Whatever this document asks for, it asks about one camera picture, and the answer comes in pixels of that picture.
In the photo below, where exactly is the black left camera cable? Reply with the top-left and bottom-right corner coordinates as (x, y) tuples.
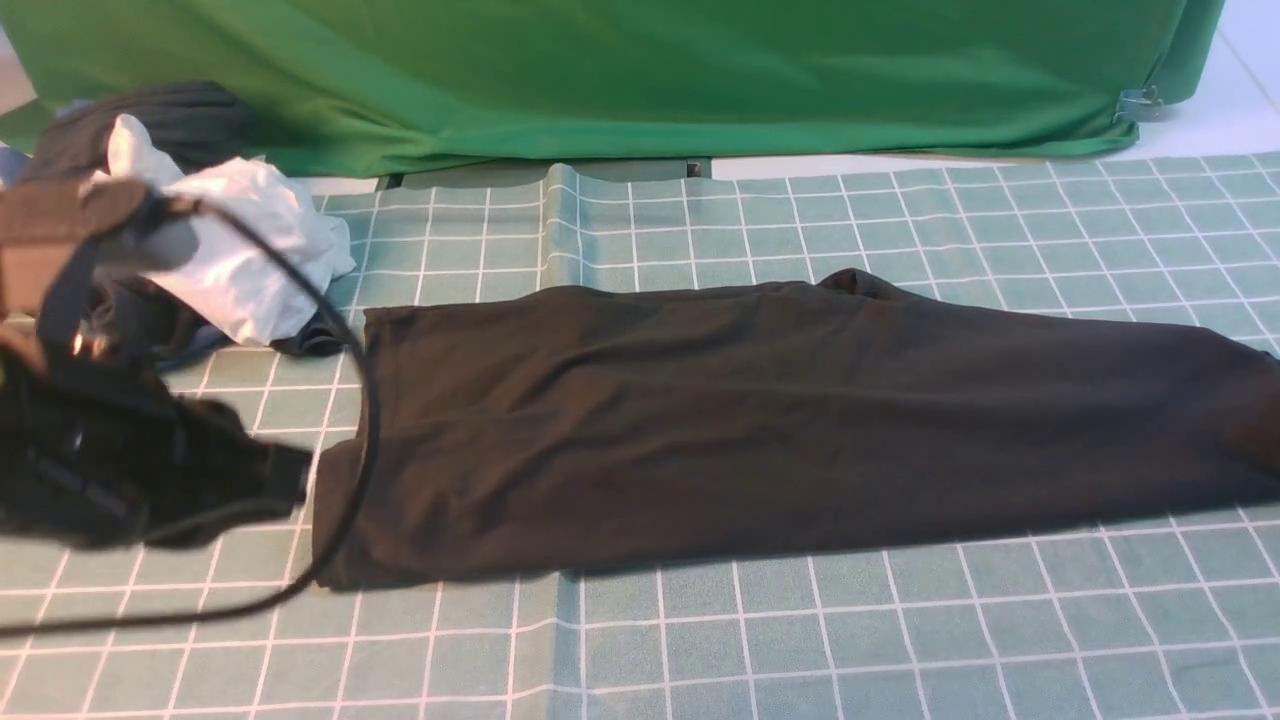
(0, 195), (383, 641)

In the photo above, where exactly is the white crumpled garment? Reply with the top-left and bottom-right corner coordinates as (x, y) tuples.
(93, 114), (355, 346)

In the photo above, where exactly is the metal binder clip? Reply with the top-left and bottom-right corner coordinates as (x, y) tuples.
(1112, 85), (1165, 124)

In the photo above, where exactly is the green backdrop cloth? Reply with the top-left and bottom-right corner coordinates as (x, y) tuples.
(3, 1), (1222, 177)

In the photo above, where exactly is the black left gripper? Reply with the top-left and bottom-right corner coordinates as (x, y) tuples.
(1, 343), (312, 550)

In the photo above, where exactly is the dark gray crumpled garment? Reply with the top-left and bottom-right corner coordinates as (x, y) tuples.
(14, 81), (355, 365)

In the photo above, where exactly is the dark gray long-sleeved shirt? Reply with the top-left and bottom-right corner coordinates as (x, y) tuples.
(317, 269), (1277, 592)

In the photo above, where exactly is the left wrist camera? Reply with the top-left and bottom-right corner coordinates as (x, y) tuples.
(1, 178), (198, 347)

